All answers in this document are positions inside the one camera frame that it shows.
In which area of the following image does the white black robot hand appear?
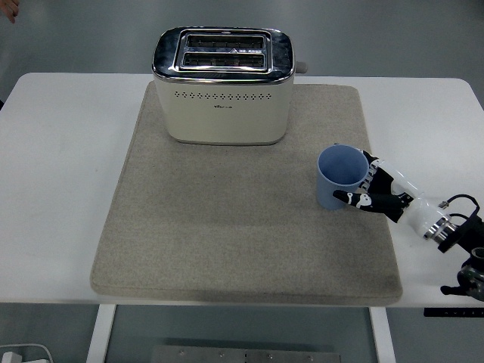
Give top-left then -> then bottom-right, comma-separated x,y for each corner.
332,149 -> 442,238

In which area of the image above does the light blue plastic cup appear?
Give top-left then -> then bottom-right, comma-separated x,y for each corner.
315,145 -> 370,210

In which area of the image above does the black table control panel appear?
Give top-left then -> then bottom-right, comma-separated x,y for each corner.
423,308 -> 484,318

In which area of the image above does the white table leg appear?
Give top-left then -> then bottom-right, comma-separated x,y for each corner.
368,306 -> 397,363
85,304 -> 117,363

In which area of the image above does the grey felt table mat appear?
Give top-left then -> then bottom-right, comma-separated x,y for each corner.
89,81 -> 404,306

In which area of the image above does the cream and chrome toaster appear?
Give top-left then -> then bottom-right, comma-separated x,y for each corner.
151,26 -> 309,147

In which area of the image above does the person's hand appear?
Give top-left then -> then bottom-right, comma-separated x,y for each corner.
0,0 -> 20,24

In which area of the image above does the white cable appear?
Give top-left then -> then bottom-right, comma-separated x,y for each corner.
0,343 -> 54,363

